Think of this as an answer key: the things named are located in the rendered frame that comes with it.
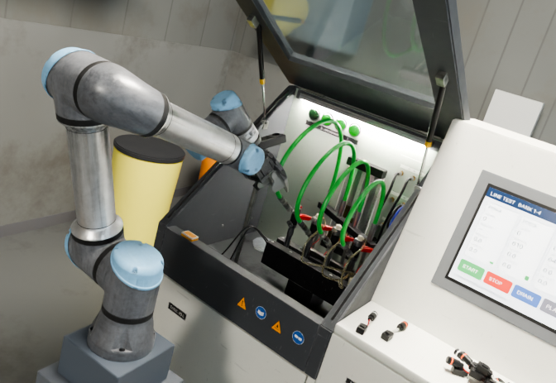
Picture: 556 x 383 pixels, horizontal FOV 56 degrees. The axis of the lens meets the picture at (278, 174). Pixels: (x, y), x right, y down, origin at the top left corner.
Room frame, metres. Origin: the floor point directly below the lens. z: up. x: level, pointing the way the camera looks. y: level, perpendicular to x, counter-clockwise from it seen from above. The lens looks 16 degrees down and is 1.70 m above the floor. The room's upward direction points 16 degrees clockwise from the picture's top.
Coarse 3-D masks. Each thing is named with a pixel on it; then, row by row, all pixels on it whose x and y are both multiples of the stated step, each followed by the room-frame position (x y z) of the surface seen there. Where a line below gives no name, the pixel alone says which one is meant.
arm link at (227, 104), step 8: (216, 96) 1.38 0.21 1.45; (224, 96) 1.36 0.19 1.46; (232, 96) 1.35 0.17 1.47; (216, 104) 1.34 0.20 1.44; (224, 104) 1.34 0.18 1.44; (232, 104) 1.35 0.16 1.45; (240, 104) 1.37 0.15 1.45; (216, 112) 1.35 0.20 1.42; (224, 112) 1.34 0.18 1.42; (232, 112) 1.35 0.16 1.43; (240, 112) 1.37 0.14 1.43; (224, 120) 1.33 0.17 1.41; (232, 120) 1.35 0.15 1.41; (240, 120) 1.37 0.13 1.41; (248, 120) 1.39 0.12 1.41; (232, 128) 1.35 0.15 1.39; (240, 128) 1.37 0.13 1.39; (248, 128) 1.38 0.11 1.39
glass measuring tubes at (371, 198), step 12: (348, 156) 1.85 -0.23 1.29; (360, 168) 1.82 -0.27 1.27; (372, 168) 1.80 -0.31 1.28; (360, 180) 1.84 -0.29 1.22; (372, 180) 1.82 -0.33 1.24; (360, 192) 1.81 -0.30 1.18; (372, 192) 1.79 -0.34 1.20; (336, 204) 1.88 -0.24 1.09; (348, 204) 1.83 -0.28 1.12; (372, 204) 1.80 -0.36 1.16; (360, 228) 1.79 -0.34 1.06; (336, 252) 1.81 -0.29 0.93
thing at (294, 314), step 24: (168, 240) 1.58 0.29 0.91; (168, 264) 1.57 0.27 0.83; (192, 264) 1.52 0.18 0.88; (216, 264) 1.47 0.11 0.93; (192, 288) 1.50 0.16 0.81; (216, 288) 1.46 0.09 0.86; (240, 288) 1.41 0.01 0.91; (264, 288) 1.38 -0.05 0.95; (240, 312) 1.40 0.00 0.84; (288, 312) 1.32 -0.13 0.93; (312, 312) 1.32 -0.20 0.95; (264, 336) 1.35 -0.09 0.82; (288, 336) 1.31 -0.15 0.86; (312, 336) 1.27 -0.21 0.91; (288, 360) 1.30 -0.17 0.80
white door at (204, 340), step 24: (168, 288) 1.56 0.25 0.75; (168, 312) 1.54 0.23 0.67; (192, 312) 1.49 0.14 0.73; (216, 312) 1.45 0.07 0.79; (168, 336) 1.53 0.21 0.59; (192, 336) 1.48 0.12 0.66; (216, 336) 1.43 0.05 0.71; (240, 336) 1.39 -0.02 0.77; (192, 360) 1.47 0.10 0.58; (216, 360) 1.42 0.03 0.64; (240, 360) 1.38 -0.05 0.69; (264, 360) 1.33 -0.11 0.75
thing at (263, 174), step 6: (258, 138) 1.41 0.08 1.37; (258, 144) 1.41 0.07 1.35; (264, 150) 1.45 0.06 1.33; (270, 156) 1.44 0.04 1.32; (264, 162) 1.42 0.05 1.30; (270, 162) 1.44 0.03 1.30; (264, 168) 1.43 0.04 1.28; (270, 168) 1.45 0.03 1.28; (258, 174) 1.41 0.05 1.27; (264, 174) 1.42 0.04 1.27; (258, 180) 1.42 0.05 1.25; (264, 180) 1.42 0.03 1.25
